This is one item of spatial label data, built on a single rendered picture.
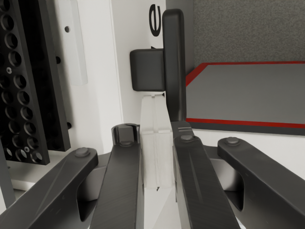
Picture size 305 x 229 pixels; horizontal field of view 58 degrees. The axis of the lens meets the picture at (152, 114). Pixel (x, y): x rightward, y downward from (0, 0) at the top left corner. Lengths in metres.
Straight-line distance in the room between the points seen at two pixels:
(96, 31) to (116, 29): 0.01
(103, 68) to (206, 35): 0.93
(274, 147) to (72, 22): 0.26
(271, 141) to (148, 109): 0.22
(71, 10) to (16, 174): 0.18
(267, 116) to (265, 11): 0.67
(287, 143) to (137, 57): 0.22
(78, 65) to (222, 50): 0.85
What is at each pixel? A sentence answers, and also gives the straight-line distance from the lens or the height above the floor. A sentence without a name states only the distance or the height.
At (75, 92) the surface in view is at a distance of 0.31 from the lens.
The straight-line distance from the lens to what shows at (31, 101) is 0.26.
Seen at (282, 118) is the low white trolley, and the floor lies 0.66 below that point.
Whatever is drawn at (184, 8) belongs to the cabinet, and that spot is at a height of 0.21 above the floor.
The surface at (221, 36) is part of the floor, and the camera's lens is 1.09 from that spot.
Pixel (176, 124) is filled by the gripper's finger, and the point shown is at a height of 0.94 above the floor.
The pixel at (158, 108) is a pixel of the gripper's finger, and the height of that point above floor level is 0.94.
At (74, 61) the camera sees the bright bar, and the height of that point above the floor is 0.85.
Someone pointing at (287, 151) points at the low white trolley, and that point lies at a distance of 0.35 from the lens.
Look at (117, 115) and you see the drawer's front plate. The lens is 0.18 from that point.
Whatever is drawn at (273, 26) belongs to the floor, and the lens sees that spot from 1.08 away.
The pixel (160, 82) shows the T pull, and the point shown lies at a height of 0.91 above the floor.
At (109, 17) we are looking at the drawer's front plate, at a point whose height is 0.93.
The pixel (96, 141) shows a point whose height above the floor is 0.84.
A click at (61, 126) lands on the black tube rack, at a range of 0.29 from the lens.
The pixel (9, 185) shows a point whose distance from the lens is 0.29.
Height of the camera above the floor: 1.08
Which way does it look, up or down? 63 degrees down
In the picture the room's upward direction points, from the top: 133 degrees counter-clockwise
